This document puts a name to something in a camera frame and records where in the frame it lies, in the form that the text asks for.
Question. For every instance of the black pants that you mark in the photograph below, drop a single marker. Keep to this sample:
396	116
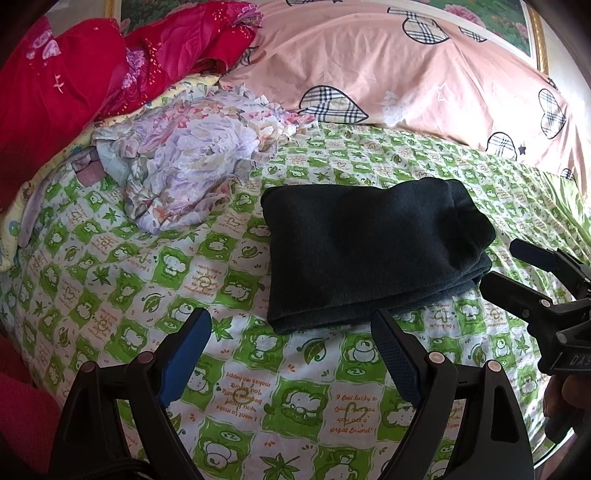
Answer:
360	240

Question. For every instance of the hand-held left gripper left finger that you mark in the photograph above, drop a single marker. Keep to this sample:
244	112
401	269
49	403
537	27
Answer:
184	360

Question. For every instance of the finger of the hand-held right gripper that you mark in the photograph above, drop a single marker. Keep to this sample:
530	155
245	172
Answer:
512	293
531	253

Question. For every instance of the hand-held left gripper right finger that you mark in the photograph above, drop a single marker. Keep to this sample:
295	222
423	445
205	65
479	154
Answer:
397	355

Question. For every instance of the floral crumpled cloth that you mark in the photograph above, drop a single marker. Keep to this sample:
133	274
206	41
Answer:
184	152

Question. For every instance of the green printed bed sheet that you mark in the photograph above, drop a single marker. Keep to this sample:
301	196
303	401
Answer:
286	406

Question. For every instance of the pink quilt with plaid hearts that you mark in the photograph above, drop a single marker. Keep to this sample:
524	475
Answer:
392	78

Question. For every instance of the small pink cloth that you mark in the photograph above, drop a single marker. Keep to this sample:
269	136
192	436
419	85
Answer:
90	170

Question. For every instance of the red fleece garment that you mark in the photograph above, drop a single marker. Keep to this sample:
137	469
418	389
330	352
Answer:
21	415

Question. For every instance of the person's right hand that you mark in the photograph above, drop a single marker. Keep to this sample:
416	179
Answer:
561	406

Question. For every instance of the red floral quilt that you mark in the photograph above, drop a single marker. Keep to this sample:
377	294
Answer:
60	92

